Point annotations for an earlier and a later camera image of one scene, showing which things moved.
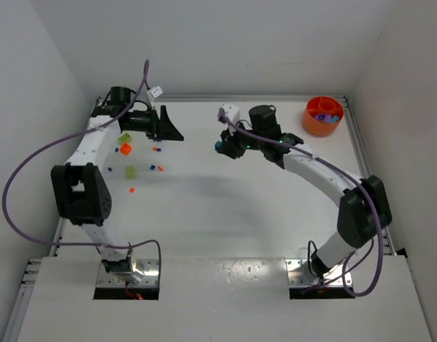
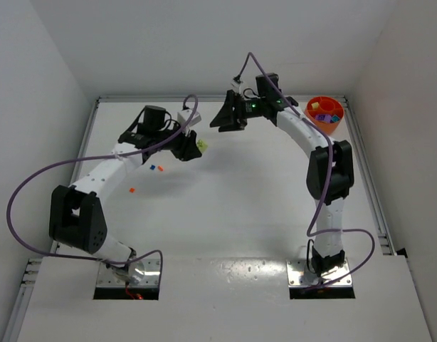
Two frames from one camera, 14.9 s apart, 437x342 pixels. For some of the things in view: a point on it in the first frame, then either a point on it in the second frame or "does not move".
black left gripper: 158,125 to 184,146
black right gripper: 233,144 to 235,112
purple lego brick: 325,117 does not move
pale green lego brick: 130,172 to 201,144
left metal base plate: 149,268 does not move
